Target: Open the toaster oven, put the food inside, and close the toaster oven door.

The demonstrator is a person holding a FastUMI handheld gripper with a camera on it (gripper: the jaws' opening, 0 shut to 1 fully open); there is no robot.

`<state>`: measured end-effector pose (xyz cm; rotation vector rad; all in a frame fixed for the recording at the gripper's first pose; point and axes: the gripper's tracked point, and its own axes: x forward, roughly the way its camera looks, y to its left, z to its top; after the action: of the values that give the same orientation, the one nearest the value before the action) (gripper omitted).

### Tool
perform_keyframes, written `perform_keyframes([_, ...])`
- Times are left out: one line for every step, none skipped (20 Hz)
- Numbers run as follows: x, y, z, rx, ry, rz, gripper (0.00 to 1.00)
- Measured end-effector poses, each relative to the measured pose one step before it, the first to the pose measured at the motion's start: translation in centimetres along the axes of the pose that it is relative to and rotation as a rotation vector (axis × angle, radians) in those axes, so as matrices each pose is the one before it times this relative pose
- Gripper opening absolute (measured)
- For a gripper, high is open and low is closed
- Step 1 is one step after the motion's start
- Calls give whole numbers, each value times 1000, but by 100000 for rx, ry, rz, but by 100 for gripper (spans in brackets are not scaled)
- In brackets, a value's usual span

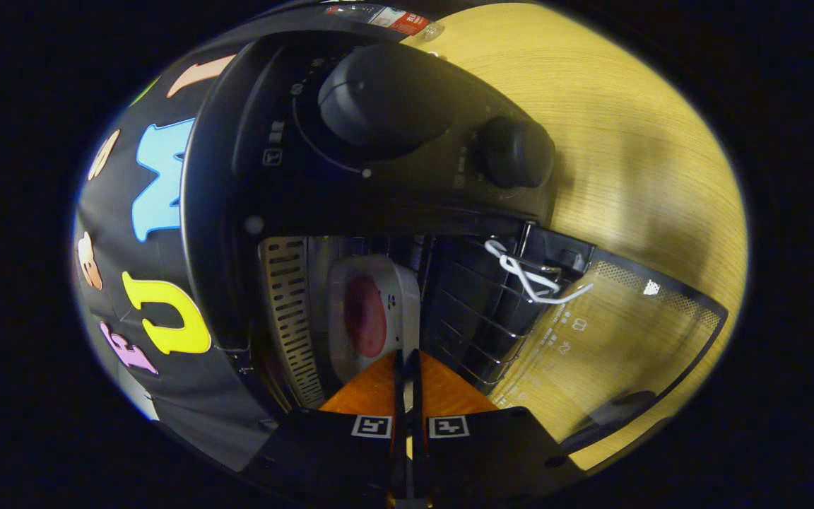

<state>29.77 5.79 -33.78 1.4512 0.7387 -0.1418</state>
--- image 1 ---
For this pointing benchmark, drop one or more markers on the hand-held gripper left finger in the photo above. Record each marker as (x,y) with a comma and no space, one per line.
(336,452)

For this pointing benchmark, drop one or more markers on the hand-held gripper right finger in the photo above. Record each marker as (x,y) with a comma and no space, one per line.
(485,452)

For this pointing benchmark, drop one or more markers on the pink ham slice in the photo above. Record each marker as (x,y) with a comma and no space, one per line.
(366,318)

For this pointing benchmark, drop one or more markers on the white square plate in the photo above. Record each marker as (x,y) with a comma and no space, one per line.
(401,283)

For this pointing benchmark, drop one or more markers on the black toaster oven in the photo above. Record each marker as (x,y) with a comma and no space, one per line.
(393,106)

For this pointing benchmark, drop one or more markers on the black backdrop cloth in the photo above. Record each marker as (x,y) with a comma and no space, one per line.
(202,396)

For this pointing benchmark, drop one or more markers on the clear plastic water bottle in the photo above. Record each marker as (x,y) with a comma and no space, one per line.
(400,20)

